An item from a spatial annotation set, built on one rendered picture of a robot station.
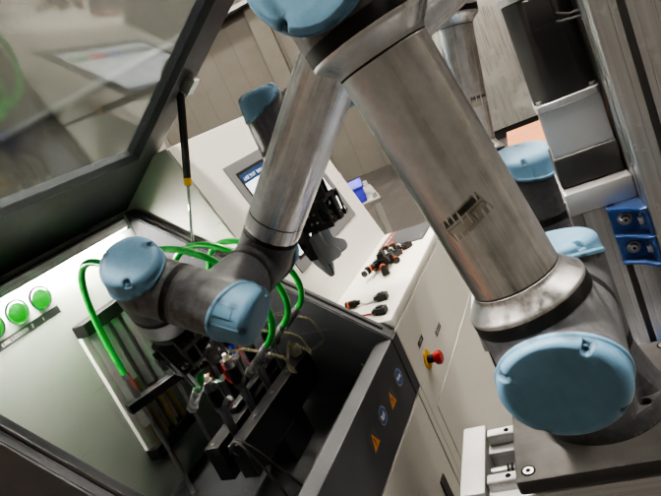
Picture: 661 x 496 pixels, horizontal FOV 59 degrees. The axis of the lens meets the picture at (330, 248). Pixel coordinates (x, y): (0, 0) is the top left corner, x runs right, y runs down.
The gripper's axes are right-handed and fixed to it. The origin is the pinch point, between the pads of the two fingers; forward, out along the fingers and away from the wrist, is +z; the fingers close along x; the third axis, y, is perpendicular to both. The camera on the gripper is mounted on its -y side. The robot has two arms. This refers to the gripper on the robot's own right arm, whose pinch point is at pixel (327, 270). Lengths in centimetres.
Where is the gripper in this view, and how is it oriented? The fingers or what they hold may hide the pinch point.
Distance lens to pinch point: 110.7
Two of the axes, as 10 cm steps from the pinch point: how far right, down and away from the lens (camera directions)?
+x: 3.4, -3.9, 8.5
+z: 4.0, 8.8, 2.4
